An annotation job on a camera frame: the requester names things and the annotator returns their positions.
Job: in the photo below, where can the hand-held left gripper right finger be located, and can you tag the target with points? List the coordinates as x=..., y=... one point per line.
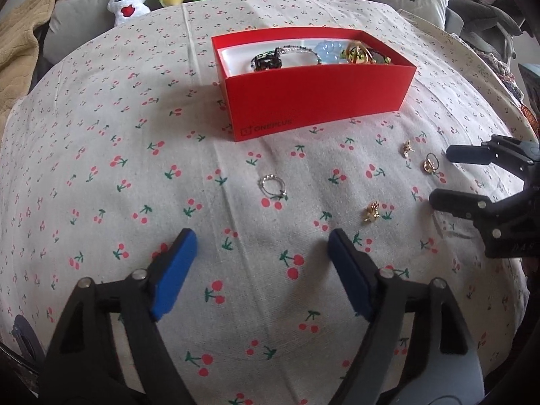
x=350, y=270

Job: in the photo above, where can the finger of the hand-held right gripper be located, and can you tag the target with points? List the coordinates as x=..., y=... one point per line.
x=460, y=204
x=493, y=152

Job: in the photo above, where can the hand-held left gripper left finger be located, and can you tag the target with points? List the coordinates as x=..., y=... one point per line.
x=173, y=270

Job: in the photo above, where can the gold earring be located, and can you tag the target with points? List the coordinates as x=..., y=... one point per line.
x=406, y=147
x=371, y=213
x=430, y=163

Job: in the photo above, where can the red cardboard box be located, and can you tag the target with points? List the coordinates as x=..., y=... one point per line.
x=320, y=93

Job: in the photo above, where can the black hair clip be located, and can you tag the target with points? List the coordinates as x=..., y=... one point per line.
x=268, y=62

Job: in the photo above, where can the cherry print tablecloth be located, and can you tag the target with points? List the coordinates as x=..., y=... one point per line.
x=126, y=177

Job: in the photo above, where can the grey chair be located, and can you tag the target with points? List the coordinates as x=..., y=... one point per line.
x=485, y=17

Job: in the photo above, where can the dark blue round disc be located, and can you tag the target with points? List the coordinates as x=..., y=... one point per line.
x=27, y=339

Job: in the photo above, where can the beige quilted blanket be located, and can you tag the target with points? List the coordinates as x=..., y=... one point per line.
x=17, y=50

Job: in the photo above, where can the grey pillow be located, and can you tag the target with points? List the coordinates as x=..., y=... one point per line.
x=80, y=17

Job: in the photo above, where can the white plush toy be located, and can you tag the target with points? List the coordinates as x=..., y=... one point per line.
x=126, y=4

